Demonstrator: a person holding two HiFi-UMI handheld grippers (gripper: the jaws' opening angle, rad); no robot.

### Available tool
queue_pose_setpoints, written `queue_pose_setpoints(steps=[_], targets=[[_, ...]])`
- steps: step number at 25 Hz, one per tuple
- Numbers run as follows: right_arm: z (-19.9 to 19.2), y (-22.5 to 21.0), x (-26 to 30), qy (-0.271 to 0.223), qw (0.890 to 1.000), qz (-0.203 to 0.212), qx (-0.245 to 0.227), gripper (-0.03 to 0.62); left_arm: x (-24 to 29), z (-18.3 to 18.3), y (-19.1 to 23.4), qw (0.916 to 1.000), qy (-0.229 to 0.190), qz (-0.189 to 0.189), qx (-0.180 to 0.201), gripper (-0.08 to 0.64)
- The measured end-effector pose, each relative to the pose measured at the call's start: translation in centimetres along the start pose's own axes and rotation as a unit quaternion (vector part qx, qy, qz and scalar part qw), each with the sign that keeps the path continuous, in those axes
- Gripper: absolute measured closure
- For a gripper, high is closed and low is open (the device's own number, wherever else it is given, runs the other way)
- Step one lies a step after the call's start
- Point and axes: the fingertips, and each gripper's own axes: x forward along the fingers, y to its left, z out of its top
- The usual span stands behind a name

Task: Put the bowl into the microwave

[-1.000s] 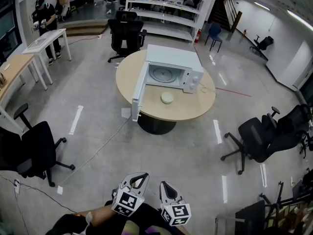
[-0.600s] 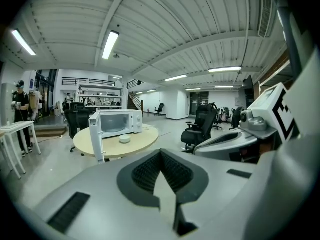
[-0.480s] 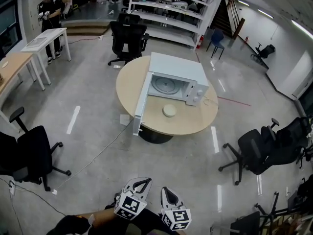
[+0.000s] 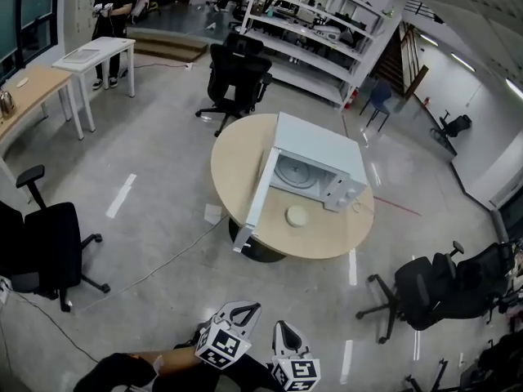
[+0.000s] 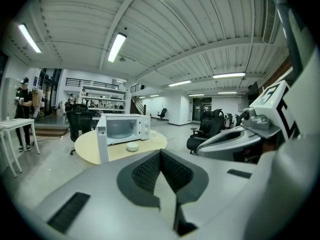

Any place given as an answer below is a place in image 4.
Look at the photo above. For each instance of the blue chair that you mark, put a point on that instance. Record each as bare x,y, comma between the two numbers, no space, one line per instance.
380,92

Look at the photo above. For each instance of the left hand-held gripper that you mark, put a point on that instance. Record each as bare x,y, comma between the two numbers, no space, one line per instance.
224,345

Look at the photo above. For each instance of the cream round bowl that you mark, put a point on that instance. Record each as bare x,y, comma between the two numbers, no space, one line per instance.
296,215

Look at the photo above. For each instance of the black mesh office chair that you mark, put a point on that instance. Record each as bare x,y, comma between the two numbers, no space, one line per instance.
237,72

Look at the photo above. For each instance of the flat grey tray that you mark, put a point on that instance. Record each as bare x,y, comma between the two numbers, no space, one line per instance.
81,55

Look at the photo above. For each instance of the small round plate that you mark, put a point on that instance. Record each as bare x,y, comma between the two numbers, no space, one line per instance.
22,82

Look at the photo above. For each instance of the white rectangular table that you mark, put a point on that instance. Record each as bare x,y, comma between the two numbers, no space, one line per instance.
110,47

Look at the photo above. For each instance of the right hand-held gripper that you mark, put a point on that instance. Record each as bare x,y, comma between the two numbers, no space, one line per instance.
296,372

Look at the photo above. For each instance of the person's left forearm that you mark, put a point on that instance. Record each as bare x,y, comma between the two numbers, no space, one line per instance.
175,362

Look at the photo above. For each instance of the round wooden table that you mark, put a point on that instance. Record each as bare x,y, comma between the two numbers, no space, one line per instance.
241,157

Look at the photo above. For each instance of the white storage shelf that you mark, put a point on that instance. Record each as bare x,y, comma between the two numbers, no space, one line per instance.
310,59

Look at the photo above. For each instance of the person's black printed shirt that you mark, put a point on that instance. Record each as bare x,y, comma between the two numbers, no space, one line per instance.
114,374

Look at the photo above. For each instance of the red fire extinguisher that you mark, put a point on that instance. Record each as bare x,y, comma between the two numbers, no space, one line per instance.
349,98

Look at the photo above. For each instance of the dark framed window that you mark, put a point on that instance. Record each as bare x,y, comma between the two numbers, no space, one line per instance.
24,14

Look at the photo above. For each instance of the white microwave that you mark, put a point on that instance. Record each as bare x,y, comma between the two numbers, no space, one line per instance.
318,145

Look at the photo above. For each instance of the ceiling light bar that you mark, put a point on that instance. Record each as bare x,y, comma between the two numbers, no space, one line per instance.
430,40
515,88
463,61

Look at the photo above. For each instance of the silver kettle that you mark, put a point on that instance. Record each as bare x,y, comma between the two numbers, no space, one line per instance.
6,102

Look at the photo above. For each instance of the staircase with railing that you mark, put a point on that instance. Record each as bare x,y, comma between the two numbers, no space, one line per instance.
402,55

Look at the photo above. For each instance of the long wooden desk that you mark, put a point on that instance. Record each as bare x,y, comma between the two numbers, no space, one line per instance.
37,88

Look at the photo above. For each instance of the white power strip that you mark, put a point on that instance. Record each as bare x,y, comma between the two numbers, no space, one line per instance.
188,66

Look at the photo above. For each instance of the white paper sheet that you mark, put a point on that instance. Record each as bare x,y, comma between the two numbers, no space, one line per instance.
213,213

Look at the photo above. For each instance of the wooden platform step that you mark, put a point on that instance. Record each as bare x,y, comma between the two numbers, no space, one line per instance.
171,43

